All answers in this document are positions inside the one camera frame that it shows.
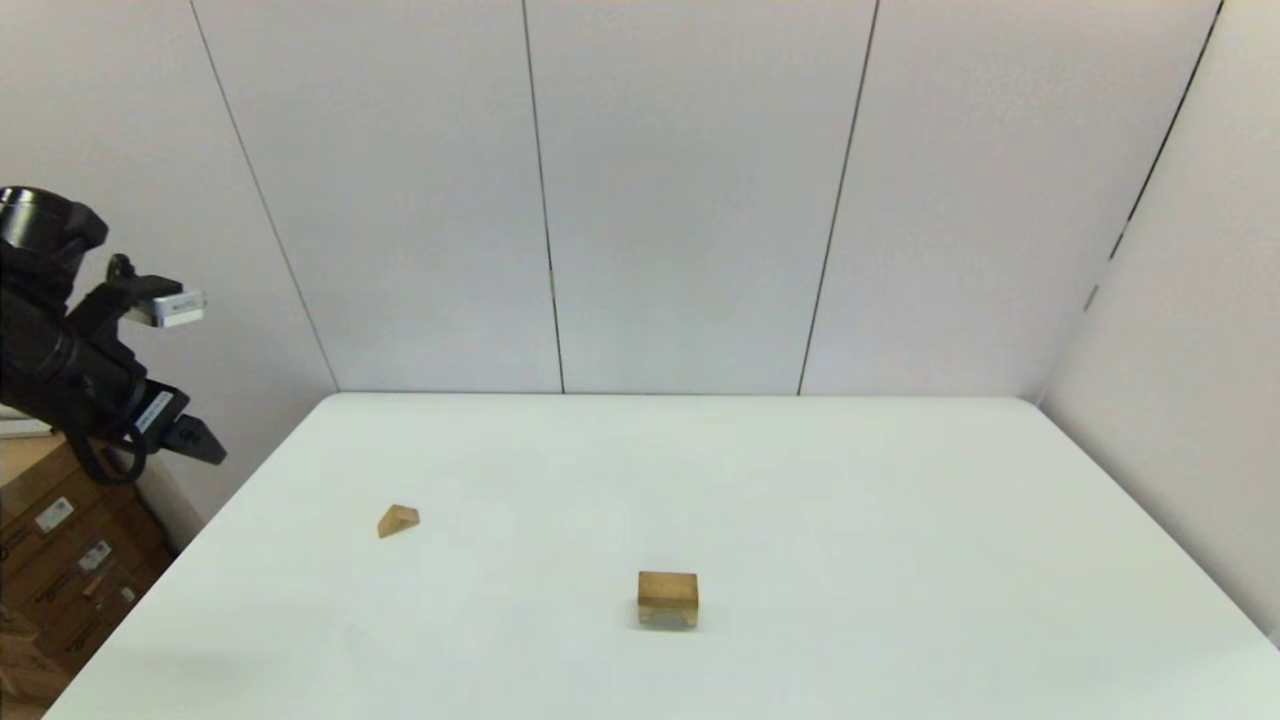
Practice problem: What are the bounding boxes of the rectangular wooden block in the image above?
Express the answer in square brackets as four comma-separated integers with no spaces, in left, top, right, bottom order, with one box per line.
[638,571,699,607]

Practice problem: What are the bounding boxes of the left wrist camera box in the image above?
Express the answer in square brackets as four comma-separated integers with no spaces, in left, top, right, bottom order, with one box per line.
[122,280,206,329]

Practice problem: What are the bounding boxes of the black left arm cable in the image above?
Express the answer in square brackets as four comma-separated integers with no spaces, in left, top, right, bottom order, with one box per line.
[73,375,151,488]

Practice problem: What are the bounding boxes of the brown cardboard box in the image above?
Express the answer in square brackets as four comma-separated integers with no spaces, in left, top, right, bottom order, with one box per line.
[0,490,173,611]
[0,600,71,706]
[25,545,181,676]
[0,435,141,561]

